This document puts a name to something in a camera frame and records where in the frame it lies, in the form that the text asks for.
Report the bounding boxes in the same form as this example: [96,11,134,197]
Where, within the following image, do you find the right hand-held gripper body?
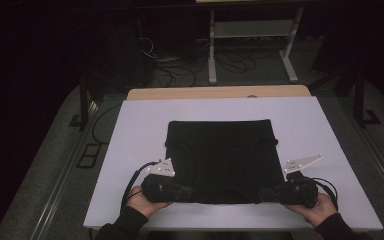
[272,153,325,209]

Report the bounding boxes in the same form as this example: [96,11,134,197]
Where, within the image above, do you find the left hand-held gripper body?
[141,158,184,204]

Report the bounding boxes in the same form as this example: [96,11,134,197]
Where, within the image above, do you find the black tank top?
[164,119,286,205]

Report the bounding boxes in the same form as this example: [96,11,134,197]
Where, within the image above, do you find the person's left hand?
[125,185,173,218]

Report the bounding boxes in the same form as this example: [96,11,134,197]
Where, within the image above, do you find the person's right hand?
[283,193,338,228]

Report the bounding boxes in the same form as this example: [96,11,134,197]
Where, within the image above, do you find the white table cover sheet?
[83,96,384,232]

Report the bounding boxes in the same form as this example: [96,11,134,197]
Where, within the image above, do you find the black metal stand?
[353,66,383,129]
[68,78,96,131]

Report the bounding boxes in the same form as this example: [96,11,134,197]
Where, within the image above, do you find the left hand-held gripper cable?
[120,160,163,211]

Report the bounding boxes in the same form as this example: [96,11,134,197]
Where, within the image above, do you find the hand-held gripper cable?
[308,176,339,213]
[120,160,163,211]

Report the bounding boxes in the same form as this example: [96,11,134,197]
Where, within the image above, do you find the right hand-held gripper cable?
[308,176,339,213]

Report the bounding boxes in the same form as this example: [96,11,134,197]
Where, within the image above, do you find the black floor cable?
[91,103,124,146]

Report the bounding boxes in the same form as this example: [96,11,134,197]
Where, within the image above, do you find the bundle of black floor cables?
[153,61,203,88]
[214,49,278,74]

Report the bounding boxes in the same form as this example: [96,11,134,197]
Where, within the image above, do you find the white thin cable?
[138,37,158,60]

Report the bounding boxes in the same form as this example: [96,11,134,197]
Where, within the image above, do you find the white metal desk frame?
[195,0,305,85]

